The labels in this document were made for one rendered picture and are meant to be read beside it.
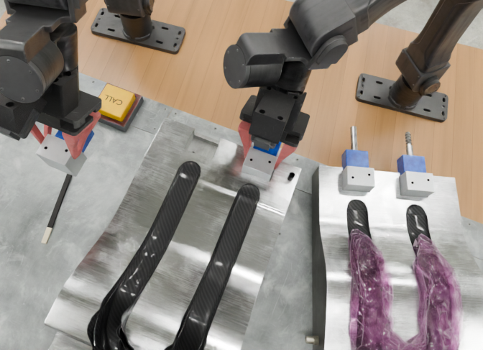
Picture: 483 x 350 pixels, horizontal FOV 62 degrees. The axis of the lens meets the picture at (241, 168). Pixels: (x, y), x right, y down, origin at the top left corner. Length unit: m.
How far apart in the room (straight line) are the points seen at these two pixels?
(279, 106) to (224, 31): 0.45
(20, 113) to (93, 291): 0.26
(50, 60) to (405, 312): 0.60
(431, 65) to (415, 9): 1.60
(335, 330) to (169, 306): 0.25
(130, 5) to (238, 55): 0.36
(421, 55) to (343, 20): 0.30
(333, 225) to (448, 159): 0.32
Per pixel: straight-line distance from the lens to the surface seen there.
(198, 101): 0.86
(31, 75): 0.49
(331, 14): 0.53
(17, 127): 0.54
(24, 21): 0.53
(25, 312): 0.79
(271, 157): 0.68
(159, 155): 0.71
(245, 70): 0.52
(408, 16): 2.36
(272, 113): 0.53
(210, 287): 0.64
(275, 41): 0.55
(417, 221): 0.80
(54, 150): 0.67
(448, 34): 0.75
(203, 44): 0.95
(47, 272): 0.79
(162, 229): 0.68
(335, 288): 0.67
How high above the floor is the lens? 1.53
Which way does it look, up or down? 67 degrees down
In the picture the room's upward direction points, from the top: 11 degrees clockwise
